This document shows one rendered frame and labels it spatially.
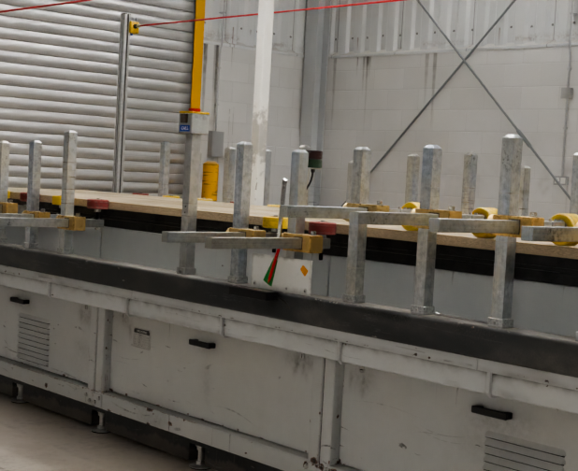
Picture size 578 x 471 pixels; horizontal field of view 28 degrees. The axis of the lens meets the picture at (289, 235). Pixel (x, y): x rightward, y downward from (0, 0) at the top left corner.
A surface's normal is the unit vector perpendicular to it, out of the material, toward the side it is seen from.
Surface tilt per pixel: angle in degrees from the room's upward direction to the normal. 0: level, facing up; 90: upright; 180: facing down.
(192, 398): 90
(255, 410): 90
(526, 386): 90
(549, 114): 90
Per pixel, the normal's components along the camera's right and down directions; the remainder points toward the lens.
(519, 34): -0.74, 0.00
